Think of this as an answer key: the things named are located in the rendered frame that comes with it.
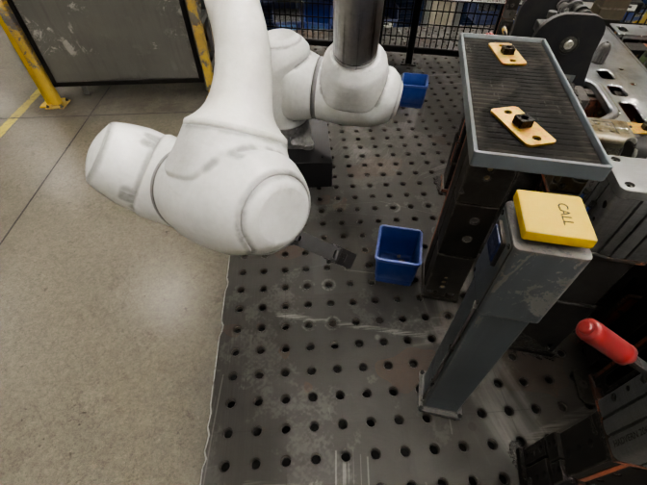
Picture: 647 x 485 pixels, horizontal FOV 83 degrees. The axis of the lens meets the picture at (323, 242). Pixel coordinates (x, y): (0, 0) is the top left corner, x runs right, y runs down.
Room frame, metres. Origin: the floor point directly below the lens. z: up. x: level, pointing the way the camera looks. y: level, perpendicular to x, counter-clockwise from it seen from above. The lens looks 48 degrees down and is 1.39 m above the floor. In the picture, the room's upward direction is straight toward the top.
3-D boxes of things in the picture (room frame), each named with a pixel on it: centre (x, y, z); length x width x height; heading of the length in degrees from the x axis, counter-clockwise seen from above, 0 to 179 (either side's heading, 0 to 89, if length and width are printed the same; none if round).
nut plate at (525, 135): (0.40, -0.24, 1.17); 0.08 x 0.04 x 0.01; 12
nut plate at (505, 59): (0.61, -0.29, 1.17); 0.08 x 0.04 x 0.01; 178
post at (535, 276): (0.25, -0.21, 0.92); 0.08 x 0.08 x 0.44; 78
